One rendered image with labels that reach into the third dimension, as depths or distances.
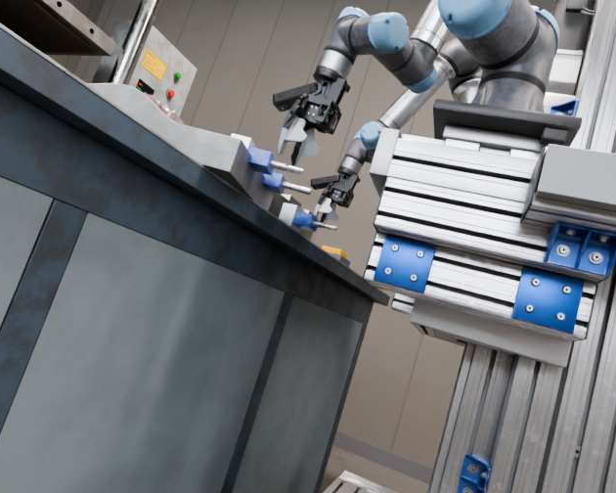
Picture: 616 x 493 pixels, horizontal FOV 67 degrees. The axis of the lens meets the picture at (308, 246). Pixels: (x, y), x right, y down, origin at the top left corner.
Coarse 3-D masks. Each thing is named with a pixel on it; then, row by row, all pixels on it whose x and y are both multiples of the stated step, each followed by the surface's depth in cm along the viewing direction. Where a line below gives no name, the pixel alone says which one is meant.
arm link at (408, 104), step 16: (448, 48) 144; (464, 48) 144; (448, 64) 143; (464, 64) 145; (400, 96) 148; (416, 96) 145; (384, 112) 148; (400, 112) 146; (368, 128) 146; (400, 128) 149; (368, 144) 147
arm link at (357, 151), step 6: (354, 138) 165; (360, 138) 163; (354, 144) 164; (360, 144) 163; (348, 150) 165; (354, 150) 163; (360, 150) 162; (366, 150) 161; (348, 156) 163; (354, 156) 163; (360, 156) 163; (360, 162) 163
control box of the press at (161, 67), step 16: (112, 32) 173; (144, 48) 168; (160, 48) 174; (112, 64) 167; (144, 64) 169; (160, 64) 176; (176, 64) 182; (96, 80) 169; (144, 80) 171; (160, 80) 177; (176, 80) 184; (192, 80) 191; (160, 96) 179; (176, 96) 186; (176, 112) 187
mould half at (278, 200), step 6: (276, 198) 104; (282, 198) 106; (270, 204) 102; (276, 204) 104; (282, 204) 106; (300, 204) 114; (270, 210) 103; (276, 210) 105; (306, 234) 120; (312, 234) 123
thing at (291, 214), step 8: (288, 208) 102; (296, 208) 101; (280, 216) 102; (288, 216) 101; (296, 216) 101; (304, 216) 100; (312, 216) 100; (288, 224) 101; (296, 224) 101; (304, 224) 99; (312, 224) 100; (320, 224) 100; (328, 224) 99
